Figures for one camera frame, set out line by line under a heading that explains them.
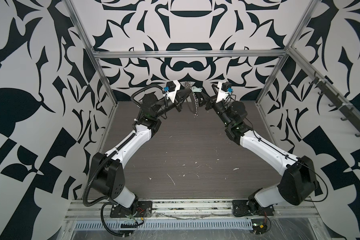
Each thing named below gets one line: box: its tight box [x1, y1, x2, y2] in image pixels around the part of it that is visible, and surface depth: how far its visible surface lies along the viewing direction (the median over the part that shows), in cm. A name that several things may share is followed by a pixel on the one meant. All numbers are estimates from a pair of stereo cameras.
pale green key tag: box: [191, 86, 202, 93], surface depth 67 cm
